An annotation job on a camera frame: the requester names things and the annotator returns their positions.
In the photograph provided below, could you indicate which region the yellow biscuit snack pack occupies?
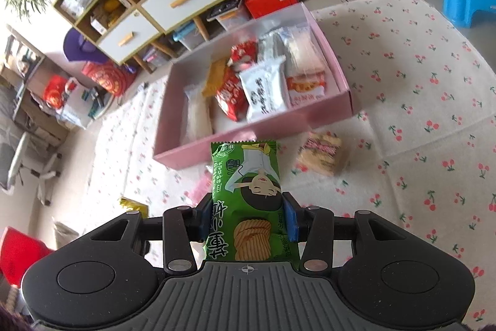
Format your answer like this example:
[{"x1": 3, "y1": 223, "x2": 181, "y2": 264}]
[{"x1": 118, "y1": 197, "x2": 149, "y2": 218}]

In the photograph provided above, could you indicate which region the green chips snack pack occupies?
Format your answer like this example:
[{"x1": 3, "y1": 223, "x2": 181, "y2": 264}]
[{"x1": 205, "y1": 140, "x2": 299, "y2": 266}]

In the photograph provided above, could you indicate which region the clear rice cracker pack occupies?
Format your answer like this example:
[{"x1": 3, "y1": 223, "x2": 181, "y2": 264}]
[{"x1": 183, "y1": 85, "x2": 213, "y2": 144}]

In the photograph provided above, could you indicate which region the orange white cookie pack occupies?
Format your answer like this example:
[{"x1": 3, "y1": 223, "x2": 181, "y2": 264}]
[{"x1": 286, "y1": 72, "x2": 326, "y2": 107}]

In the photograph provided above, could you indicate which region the red strawberry snack pack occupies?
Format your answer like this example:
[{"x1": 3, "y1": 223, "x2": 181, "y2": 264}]
[{"x1": 215, "y1": 68, "x2": 248, "y2": 122}]

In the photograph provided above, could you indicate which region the white monkey biscuit pack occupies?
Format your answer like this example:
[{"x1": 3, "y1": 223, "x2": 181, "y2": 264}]
[{"x1": 240, "y1": 57, "x2": 290, "y2": 123}]

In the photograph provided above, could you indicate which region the golden snack pack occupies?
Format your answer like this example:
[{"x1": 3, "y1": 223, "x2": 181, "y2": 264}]
[{"x1": 202, "y1": 58, "x2": 229, "y2": 98}]

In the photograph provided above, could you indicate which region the long white snack bar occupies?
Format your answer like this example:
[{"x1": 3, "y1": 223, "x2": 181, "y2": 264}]
[{"x1": 257, "y1": 29, "x2": 287, "y2": 62}]

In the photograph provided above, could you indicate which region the brown cracker pack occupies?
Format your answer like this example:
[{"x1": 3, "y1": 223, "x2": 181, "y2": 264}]
[{"x1": 296, "y1": 132, "x2": 349, "y2": 177}]

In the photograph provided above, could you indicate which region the pink cardboard box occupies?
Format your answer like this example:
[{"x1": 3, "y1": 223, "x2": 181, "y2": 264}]
[{"x1": 153, "y1": 3, "x2": 355, "y2": 170}]

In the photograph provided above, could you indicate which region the white shopping bag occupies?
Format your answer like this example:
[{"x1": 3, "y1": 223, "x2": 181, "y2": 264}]
[{"x1": 42, "y1": 75, "x2": 114, "y2": 129}]

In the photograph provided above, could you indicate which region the red drum toy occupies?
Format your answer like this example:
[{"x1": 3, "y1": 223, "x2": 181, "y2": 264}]
[{"x1": 82, "y1": 60, "x2": 137, "y2": 96}]

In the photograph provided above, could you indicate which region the clear storage bin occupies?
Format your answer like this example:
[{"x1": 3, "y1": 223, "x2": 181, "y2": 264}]
[{"x1": 172, "y1": 20, "x2": 205, "y2": 51}]

